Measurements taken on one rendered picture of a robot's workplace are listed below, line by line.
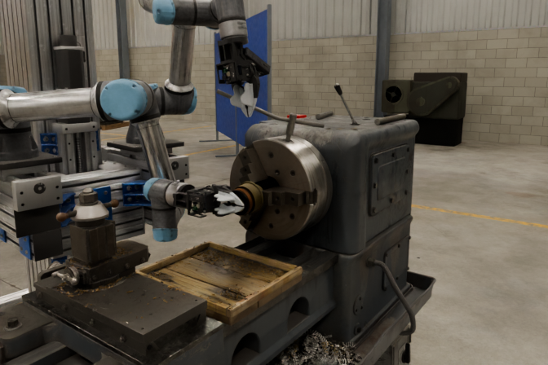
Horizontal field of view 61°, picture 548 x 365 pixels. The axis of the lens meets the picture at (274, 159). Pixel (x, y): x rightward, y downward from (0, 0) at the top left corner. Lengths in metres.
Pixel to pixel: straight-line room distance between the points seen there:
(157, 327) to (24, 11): 1.31
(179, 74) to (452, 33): 9.89
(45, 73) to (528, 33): 10.15
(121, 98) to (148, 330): 0.70
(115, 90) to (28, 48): 0.58
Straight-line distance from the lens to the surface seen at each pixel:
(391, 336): 1.73
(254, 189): 1.32
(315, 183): 1.35
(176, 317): 0.96
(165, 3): 1.34
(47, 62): 1.92
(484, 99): 11.24
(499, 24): 11.28
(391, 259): 1.85
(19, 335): 1.13
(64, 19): 1.96
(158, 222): 1.46
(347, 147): 1.43
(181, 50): 1.82
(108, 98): 1.39
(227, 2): 1.29
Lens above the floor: 1.42
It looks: 10 degrees down
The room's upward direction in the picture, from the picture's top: straight up
